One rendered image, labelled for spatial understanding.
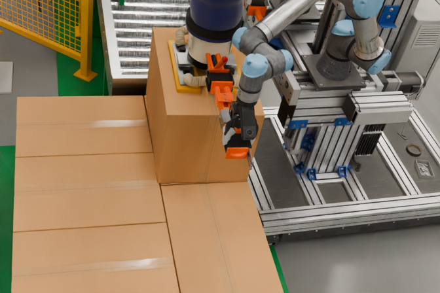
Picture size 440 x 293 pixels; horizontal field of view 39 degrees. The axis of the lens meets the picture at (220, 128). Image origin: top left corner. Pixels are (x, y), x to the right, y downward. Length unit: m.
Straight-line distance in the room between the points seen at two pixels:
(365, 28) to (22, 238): 1.50
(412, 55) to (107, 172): 1.47
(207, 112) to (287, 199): 0.94
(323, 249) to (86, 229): 1.36
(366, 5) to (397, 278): 1.69
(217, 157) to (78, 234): 0.64
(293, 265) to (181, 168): 0.91
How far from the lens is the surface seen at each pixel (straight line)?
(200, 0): 2.44
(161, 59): 2.71
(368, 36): 2.38
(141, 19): 3.67
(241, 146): 2.14
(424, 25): 2.91
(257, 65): 1.95
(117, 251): 2.49
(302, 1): 2.18
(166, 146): 2.56
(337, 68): 2.65
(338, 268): 3.34
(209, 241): 2.56
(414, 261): 3.54
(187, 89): 2.54
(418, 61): 3.04
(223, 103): 2.35
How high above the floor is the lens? 2.56
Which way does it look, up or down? 42 degrees down
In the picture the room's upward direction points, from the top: 12 degrees clockwise
